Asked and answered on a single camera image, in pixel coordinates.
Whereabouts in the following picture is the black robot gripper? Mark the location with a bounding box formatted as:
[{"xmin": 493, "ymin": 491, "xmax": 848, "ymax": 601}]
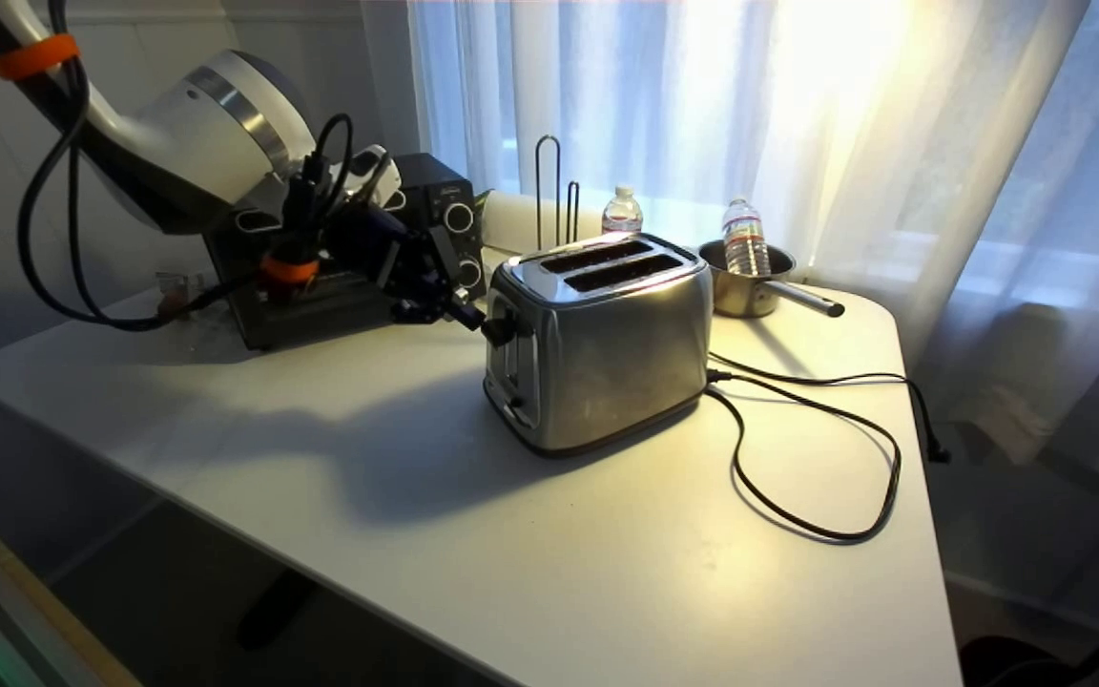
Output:
[{"xmin": 322, "ymin": 198, "xmax": 503, "ymax": 338}]

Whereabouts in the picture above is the black toaster lever knob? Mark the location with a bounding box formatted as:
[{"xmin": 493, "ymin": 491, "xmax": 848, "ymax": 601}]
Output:
[{"xmin": 480, "ymin": 310, "xmax": 525, "ymax": 351}]

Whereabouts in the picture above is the silver two-slot toaster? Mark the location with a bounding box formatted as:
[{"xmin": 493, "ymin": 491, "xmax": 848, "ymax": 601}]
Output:
[{"xmin": 480, "ymin": 227, "xmax": 719, "ymax": 459}]

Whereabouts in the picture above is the black toaster oven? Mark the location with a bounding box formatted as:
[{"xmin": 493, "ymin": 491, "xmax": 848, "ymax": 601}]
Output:
[{"xmin": 202, "ymin": 148, "xmax": 493, "ymax": 353}]

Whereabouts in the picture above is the metal paper towel holder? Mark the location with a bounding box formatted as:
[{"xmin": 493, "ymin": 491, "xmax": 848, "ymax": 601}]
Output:
[{"xmin": 530, "ymin": 129, "xmax": 587, "ymax": 257}]

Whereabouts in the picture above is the clear plastic water bottle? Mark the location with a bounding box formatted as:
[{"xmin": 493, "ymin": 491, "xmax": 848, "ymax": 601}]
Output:
[
  {"xmin": 719, "ymin": 195, "xmax": 776, "ymax": 281},
  {"xmin": 601, "ymin": 181, "xmax": 649, "ymax": 240}
]

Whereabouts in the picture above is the small clear glass jar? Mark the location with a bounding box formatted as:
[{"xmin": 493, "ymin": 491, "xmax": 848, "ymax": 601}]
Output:
[{"xmin": 152, "ymin": 264, "xmax": 219, "ymax": 324}]

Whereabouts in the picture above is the small steel saucepan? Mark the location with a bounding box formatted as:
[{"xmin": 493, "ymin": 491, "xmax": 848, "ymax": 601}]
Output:
[{"xmin": 695, "ymin": 236, "xmax": 852, "ymax": 324}]

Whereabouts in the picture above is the black table leg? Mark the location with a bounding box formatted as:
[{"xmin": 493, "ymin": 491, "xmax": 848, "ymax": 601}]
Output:
[{"xmin": 232, "ymin": 569, "xmax": 324, "ymax": 653}]

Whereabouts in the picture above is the white sheer curtain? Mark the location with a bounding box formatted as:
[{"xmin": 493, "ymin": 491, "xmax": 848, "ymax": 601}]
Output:
[{"xmin": 406, "ymin": 0, "xmax": 1099, "ymax": 505}]

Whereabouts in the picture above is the wooden furniture edge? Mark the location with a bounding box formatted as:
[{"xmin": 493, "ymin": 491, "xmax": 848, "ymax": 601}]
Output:
[{"xmin": 0, "ymin": 475, "xmax": 146, "ymax": 687}]

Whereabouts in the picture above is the orange cable strap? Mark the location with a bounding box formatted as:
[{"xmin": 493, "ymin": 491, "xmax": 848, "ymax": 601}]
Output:
[
  {"xmin": 257, "ymin": 246, "xmax": 324, "ymax": 288},
  {"xmin": 0, "ymin": 30, "xmax": 83, "ymax": 83}
]

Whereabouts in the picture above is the black toaster power cord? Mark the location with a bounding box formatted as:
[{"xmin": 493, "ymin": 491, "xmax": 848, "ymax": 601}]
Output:
[{"xmin": 703, "ymin": 351, "xmax": 953, "ymax": 549}]

